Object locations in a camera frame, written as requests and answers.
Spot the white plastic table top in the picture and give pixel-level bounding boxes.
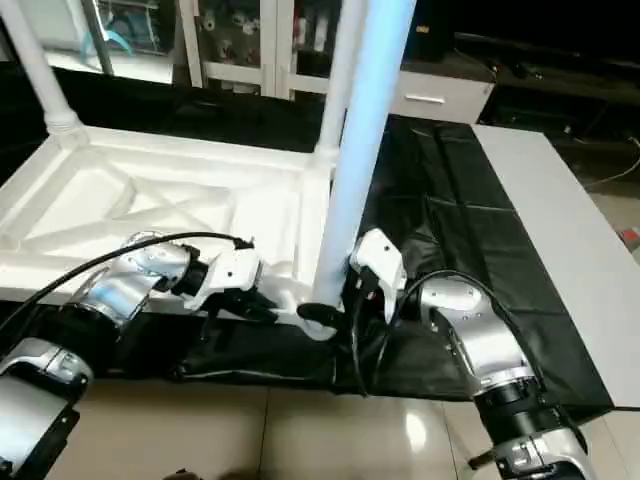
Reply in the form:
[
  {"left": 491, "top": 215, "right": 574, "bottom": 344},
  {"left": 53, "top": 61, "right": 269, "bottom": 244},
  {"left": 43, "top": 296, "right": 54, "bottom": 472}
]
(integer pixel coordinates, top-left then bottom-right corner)
[{"left": 0, "top": 125, "right": 346, "bottom": 343}]

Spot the white plastic table leg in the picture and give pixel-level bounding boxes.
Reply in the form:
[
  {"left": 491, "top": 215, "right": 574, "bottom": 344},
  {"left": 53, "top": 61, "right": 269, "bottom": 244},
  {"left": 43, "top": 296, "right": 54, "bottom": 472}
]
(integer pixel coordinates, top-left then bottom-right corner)
[
  {"left": 312, "top": 0, "right": 419, "bottom": 313},
  {"left": 0, "top": 0, "right": 87, "bottom": 149},
  {"left": 314, "top": 0, "right": 369, "bottom": 171}
]

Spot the black work surface mat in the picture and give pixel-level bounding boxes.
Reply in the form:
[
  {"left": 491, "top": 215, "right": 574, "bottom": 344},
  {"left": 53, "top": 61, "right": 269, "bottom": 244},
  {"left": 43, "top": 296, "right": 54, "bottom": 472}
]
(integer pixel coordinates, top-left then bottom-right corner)
[{"left": 0, "top": 60, "right": 619, "bottom": 406}]

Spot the white drawer unit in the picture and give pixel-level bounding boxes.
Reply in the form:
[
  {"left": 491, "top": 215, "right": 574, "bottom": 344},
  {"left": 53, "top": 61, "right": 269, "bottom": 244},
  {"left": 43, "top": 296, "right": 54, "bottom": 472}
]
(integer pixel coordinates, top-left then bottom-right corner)
[{"left": 390, "top": 72, "right": 496, "bottom": 126}]

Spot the black metal table leg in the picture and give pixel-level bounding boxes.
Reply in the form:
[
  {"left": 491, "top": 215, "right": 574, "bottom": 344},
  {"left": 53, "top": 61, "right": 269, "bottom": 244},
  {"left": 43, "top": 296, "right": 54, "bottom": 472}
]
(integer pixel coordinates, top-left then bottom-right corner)
[{"left": 468, "top": 450, "right": 501, "bottom": 471}]

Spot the white flat sheet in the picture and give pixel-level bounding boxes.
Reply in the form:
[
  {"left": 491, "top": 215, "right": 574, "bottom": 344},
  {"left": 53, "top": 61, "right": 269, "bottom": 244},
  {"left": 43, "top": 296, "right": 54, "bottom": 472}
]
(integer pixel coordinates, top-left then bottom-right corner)
[{"left": 472, "top": 125, "right": 640, "bottom": 411}]

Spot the white glass door cabinet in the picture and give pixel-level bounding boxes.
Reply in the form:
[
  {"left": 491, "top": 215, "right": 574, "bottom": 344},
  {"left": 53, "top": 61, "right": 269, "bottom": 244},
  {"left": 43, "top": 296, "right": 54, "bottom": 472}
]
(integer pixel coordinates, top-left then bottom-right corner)
[{"left": 175, "top": 0, "right": 363, "bottom": 101}]

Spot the colourful background box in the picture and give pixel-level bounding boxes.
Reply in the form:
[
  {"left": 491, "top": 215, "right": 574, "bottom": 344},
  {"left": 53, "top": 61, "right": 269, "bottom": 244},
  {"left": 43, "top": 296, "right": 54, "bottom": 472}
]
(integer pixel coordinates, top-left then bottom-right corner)
[{"left": 80, "top": 0, "right": 166, "bottom": 56}]

